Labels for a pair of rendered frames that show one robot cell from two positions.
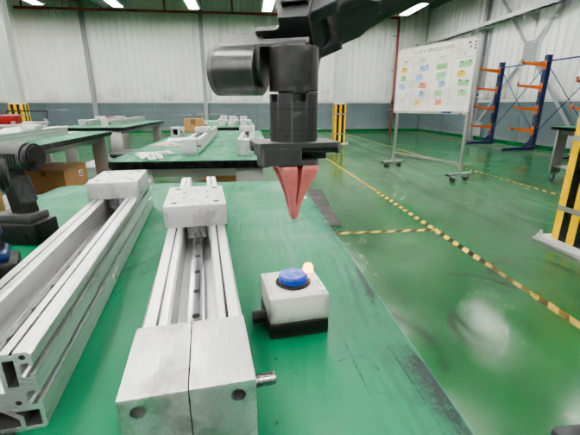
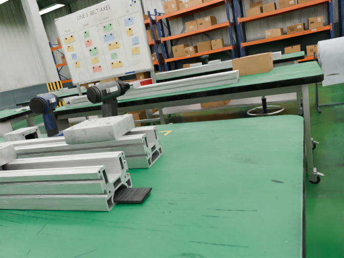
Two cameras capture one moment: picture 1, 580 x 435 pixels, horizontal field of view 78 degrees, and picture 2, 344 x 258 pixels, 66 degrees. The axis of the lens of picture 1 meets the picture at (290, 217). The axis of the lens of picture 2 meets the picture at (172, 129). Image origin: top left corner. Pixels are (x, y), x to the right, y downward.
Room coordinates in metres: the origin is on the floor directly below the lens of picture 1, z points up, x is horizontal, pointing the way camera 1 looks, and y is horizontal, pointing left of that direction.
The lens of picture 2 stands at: (1.47, -0.06, 1.03)
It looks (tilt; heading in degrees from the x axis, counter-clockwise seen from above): 14 degrees down; 125
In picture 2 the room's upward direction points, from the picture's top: 12 degrees counter-clockwise
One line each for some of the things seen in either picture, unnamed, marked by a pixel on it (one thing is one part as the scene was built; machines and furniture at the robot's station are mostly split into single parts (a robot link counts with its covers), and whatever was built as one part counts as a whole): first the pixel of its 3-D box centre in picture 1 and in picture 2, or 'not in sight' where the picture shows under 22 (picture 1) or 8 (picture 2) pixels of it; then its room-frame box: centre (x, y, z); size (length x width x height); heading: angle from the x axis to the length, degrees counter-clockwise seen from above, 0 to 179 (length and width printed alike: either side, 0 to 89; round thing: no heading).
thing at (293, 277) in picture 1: (293, 279); not in sight; (0.45, 0.00, 0.84); 0.04 x 0.04 x 0.02
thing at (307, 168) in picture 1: (284, 183); not in sight; (0.45, 0.01, 0.98); 0.07 x 0.07 x 0.09; 13
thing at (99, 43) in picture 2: not in sight; (111, 76); (-1.45, 2.83, 0.97); 1.50 x 0.50 x 1.95; 7
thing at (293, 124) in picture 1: (293, 124); not in sight; (0.45, 0.00, 1.05); 0.10 x 0.07 x 0.07; 103
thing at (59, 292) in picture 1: (97, 242); (40, 154); (0.65, 0.37, 0.82); 0.80 x 0.10 x 0.09; 13
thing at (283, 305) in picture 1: (286, 300); not in sight; (0.44, 0.00, 0.81); 0.10 x 0.08 x 0.06; 103
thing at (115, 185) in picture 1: (121, 188); (101, 133); (0.89, 0.43, 0.87); 0.16 x 0.11 x 0.07; 13
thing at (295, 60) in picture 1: (288, 70); not in sight; (0.45, 0.00, 1.11); 0.07 x 0.06 x 0.07; 73
